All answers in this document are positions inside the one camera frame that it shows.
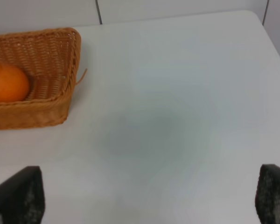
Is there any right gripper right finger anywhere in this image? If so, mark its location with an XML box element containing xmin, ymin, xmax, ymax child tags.
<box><xmin>255</xmin><ymin>164</ymin><xmax>280</xmax><ymax>224</ymax></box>

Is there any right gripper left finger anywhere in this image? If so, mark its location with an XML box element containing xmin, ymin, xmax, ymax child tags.
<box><xmin>0</xmin><ymin>166</ymin><xmax>45</xmax><ymax>224</ymax></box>

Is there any orange fruit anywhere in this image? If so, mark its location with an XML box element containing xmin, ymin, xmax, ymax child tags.
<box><xmin>0</xmin><ymin>63</ymin><xmax>30</xmax><ymax>103</ymax></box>

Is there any orange wicker basket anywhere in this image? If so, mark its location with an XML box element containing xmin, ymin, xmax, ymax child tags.
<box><xmin>0</xmin><ymin>28</ymin><xmax>81</xmax><ymax>130</ymax></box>

